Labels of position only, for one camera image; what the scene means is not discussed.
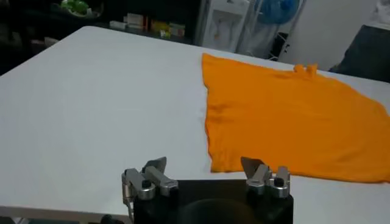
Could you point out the black shelving unit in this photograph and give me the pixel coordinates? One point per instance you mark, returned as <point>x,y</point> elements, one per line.
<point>122,7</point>

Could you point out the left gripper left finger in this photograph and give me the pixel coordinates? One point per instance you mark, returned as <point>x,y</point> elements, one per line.
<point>143,182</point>

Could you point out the yellow green box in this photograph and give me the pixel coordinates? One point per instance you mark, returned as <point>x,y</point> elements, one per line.
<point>160,27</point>

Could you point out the person in white shirt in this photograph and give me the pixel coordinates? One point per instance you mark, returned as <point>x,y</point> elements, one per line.
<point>365,51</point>

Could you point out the yellow white box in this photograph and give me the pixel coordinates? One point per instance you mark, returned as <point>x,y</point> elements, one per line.
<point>177,30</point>

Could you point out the flat white box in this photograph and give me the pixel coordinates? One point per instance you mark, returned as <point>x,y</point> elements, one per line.
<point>117,25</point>

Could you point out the glass bowl with green packets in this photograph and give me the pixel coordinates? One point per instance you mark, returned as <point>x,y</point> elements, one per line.
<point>76,7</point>

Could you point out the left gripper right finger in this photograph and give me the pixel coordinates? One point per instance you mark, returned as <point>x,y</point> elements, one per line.
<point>259,176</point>

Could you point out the orange t-shirt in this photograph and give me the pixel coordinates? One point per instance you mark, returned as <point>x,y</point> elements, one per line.
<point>289,121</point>

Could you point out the white water dispenser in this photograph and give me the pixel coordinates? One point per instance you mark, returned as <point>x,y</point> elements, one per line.
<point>225,27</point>

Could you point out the white red medicine box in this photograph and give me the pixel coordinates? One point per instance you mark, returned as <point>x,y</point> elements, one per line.
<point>135,20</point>

